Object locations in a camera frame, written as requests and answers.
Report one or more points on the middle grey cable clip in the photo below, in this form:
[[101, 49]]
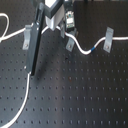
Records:
[[71, 42]]

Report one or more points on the short gripper finger with circuit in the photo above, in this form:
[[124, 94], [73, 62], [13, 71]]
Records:
[[69, 20]]

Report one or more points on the grey cable clip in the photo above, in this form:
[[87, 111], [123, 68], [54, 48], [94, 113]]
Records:
[[27, 35], [108, 39], [71, 42]]

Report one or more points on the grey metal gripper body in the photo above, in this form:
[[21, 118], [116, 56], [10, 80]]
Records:
[[54, 11]]

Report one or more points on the left grey cable clip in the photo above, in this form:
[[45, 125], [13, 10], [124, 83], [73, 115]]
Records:
[[27, 35]]

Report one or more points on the right grey cable clip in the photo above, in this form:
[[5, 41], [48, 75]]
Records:
[[108, 39]]

